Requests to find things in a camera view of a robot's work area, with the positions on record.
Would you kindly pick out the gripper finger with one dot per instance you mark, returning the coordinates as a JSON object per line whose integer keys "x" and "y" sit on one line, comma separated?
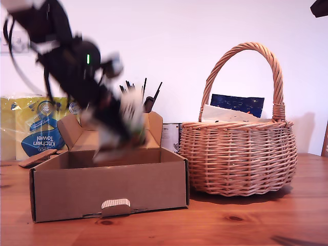
{"x": 112, "y": 120}

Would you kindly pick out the yellow kitchen towel pack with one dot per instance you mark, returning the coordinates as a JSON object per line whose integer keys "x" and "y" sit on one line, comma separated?
{"x": 28, "y": 128}

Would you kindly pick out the white green Galaxy truffle bag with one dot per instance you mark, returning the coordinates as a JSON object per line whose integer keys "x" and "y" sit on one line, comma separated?
{"x": 133, "y": 110}

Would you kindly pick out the white wall light switch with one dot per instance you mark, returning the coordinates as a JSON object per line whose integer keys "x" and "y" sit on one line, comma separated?
{"x": 18, "y": 48}

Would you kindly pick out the wooden chair back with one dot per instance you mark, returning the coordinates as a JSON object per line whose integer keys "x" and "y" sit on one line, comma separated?
{"x": 325, "y": 141}

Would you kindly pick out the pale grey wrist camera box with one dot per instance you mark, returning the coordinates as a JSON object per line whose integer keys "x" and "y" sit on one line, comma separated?
{"x": 115, "y": 64}

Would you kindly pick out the white Galaxy cookie bag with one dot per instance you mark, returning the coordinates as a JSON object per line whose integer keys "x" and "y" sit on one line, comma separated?
{"x": 223, "y": 114}

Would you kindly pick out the blue Terry's chocolate orange bag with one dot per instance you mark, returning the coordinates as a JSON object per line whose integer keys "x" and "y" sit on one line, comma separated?
{"x": 235, "y": 102}

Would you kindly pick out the brown cardboard box with lid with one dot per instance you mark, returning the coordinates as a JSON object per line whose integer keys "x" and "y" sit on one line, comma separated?
{"x": 107, "y": 189}

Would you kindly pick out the tin can with flag mark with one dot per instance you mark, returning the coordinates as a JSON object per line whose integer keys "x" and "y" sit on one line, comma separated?
{"x": 170, "y": 135}

